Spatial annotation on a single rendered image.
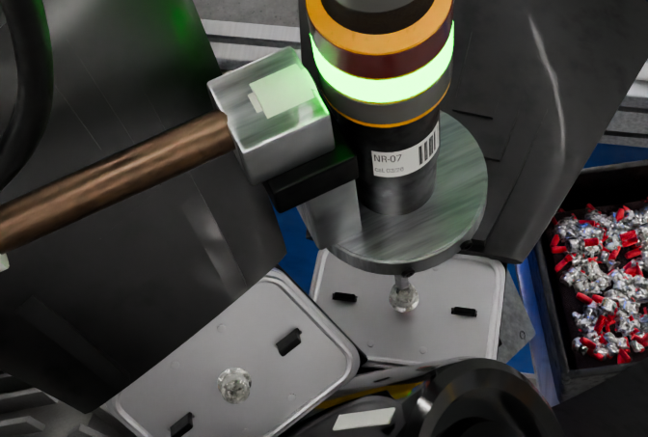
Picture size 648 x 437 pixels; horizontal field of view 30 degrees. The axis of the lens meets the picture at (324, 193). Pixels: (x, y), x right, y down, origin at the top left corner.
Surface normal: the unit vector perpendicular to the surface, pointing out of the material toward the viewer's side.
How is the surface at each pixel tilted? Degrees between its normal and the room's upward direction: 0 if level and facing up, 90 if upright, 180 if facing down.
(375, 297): 6
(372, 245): 0
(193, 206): 44
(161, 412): 54
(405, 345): 6
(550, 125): 17
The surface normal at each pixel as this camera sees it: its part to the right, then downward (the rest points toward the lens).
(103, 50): 0.30, 0.19
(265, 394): 0.16, 0.40
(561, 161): 0.19, -0.57
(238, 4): -0.09, -0.47
